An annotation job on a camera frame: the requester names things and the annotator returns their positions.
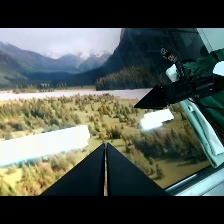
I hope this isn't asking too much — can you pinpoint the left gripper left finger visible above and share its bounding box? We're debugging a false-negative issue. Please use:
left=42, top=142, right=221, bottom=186
left=41, top=142, right=106, bottom=197

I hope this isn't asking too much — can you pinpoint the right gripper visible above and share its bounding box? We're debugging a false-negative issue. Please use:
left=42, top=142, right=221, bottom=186
left=133, top=74, right=224, bottom=111

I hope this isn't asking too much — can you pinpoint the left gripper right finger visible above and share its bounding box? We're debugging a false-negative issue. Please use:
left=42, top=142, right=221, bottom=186
left=106, top=142, right=170, bottom=197

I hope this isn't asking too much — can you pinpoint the green garment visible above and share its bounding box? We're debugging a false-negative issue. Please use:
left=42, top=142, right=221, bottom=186
left=182, top=47, right=224, bottom=143

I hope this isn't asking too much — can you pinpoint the white garment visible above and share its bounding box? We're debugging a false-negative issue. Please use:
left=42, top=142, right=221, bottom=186
left=165, top=63, right=224, bottom=169

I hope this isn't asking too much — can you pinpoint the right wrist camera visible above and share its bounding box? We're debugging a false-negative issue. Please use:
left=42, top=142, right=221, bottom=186
left=159, top=44, right=190, bottom=83

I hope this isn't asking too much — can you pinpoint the silver frame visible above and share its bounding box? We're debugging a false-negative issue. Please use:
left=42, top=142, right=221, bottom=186
left=165, top=165, right=224, bottom=197

